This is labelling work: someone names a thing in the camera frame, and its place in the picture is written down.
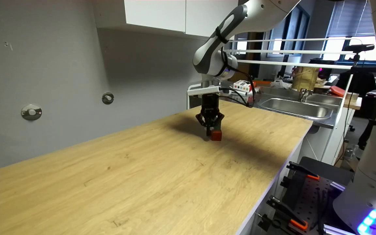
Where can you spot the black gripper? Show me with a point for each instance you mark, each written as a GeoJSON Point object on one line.
{"type": "Point", "coordinates": [209, 115]}

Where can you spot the orange block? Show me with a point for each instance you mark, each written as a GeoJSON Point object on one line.
{"type": "Point", "coordinates": [216, 135]}

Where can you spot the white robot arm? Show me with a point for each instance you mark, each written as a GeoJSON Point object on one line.
{"type": "Point", "coordinates": [214, 64]}

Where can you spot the red white card box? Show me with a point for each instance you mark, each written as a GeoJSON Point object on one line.
{"type": "Point", "coordinates": [244, 86]}

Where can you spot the beige jar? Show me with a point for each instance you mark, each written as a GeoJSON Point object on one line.
{"type": "Point", "coordinates": [304, 77]}

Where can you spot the steel sink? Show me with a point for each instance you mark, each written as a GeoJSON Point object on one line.
{"type": "Point", "coordinates": [297, 109]}

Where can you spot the white dish rack frame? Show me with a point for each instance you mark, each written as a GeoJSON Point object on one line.
{"type": "Point", "coordinates": [328, 139]}

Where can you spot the round wall outlet right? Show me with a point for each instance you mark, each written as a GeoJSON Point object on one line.
{"type": "Point", "coordinates": [107, 98]}

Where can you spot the round wall outlet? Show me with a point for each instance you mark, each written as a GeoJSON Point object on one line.
{"type": "Point", "coordinates": [107, 98]}
{"type": "Point", "coordinates": [32, 112]}

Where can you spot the white wall cabinet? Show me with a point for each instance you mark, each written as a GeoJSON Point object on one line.
{"type": "Point", "coordinates": [193, 17]}

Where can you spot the black clamp rail base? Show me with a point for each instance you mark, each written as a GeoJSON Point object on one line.
{"type": "Point", "coordinates": [306, 206]}

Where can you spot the black camera on stand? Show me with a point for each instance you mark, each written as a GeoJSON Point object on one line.
{"type": "Point", "coordinates": [357, 50]}

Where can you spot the round wall outlet left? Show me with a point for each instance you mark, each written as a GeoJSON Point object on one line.
{"type": "Point", "coordinates": [32, 112]}

